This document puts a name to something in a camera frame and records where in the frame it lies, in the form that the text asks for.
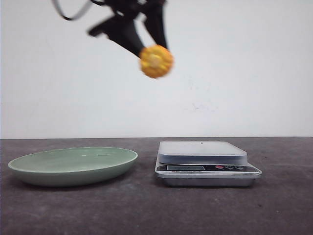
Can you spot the silver digital kitchen scale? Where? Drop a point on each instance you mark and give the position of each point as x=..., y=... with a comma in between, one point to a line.
x=204, y=164

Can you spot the green oval plate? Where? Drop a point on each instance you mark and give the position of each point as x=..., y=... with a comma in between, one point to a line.
x=72, y=166

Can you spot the yellow corn cob piece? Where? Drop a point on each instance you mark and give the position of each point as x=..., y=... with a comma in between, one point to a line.
x=156, y=61

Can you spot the black claw gripper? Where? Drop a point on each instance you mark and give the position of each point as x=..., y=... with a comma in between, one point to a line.
x=120, y=28

